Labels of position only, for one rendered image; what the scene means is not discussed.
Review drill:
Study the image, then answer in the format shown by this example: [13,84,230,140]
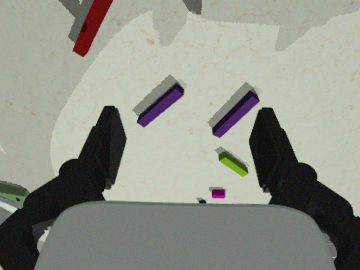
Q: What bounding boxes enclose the dark red rod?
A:
[73,0,113,57]

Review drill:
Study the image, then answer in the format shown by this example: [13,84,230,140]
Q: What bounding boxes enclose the purple rod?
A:
[212,91,260,138]
[137,83,184,127]

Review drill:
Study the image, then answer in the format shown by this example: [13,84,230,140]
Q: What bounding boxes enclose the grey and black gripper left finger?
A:
[0,106,127,270]

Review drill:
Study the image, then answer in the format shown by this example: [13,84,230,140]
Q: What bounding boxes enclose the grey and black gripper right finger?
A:
[249,107,360,270]

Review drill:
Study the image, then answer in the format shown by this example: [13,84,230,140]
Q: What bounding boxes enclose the lime green rod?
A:
[218,151,249,177]

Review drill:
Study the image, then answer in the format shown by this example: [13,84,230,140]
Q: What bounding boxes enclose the magenta block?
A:
[212,190,225,198]

